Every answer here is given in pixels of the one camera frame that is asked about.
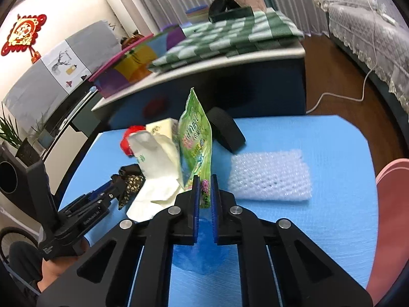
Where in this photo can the person's left forearm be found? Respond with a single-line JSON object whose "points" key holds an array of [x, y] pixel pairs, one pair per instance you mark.
{"points": [[20, 262]]}

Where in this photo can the grey quilted sofa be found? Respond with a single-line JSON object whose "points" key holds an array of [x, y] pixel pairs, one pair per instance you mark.
{"points": [[361, 28]]}

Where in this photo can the dark patterned wrapper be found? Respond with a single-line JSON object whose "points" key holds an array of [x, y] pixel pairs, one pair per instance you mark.
{"points": [[131, 182]]}

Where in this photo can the green checkered cloth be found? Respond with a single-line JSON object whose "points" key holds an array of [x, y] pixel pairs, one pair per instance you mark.
{"points": [[223, 38]]}

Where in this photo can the dark green tray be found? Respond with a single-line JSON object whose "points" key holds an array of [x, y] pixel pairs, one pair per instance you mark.
{"points": [[236, 14]]}

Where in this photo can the pink bin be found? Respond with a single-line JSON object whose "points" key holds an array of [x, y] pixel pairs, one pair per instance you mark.
{"points": [[389, 230]]}

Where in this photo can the green potted plant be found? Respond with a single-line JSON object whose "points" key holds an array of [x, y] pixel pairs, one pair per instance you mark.
{"points": [[12, 134]]}

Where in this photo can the white plastic bag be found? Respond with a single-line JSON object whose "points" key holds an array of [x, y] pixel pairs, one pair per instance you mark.
{"points": [[153, 172]]}

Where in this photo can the green snack packet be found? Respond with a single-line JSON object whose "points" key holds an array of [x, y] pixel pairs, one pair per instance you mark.
{"points": [[195, 140]]}

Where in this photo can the purple plastic item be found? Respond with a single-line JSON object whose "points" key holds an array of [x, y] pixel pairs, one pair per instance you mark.
{"points": [[172, 27]]}

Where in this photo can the person's left hand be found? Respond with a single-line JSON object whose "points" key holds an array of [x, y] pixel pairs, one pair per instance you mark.
{"points": [[57, 270]]}

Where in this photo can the white rod with blue ball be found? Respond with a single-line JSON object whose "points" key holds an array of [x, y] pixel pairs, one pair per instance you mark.
{"points": [[91, 89]]}

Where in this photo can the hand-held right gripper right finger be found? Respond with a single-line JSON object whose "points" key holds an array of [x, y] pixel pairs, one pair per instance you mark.
{"points": [[215, 211]]}

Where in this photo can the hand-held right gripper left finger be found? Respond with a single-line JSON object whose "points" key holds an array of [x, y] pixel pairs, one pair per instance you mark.
{"points": [[195, 211]]}

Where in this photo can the grey cloth covered television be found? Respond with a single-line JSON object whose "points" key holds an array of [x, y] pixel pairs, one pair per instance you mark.
{"points": [[28, 83]]}

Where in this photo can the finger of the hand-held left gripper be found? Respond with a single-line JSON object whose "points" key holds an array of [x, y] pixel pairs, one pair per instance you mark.
{"points": [[115, 198], [115, 181]]}

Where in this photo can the black speaker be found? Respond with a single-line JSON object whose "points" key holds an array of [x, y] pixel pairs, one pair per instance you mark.
{"points": [[12, 179]]}

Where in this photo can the colourful box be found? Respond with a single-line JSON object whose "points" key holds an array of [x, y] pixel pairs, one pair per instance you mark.
{"points": [[137, 64]]}

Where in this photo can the brown ornament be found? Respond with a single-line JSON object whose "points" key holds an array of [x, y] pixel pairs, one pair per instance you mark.
{"points": [[131, 40]]}

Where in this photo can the dark television cabinet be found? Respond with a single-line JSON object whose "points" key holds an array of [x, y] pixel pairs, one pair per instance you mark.
{"points": [[83, 115]]}

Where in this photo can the red knot wall decoration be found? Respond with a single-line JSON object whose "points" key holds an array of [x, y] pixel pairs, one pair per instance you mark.
{"points": [[22, 33]]}

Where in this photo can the red taped ball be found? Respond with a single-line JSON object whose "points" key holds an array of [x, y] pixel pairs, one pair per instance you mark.
{"points": [[126, 140]]}

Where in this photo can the white bubble wrap sheet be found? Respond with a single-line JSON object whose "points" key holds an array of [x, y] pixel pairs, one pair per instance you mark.
{"points": [[271, 176]]}

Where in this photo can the white standing air conditioner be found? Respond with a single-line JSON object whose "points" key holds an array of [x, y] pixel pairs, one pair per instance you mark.
{"points": [[127, 3]]}

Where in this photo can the blue mat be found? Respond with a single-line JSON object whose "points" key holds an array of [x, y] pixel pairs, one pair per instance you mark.
{"points": [[335, 230]]}

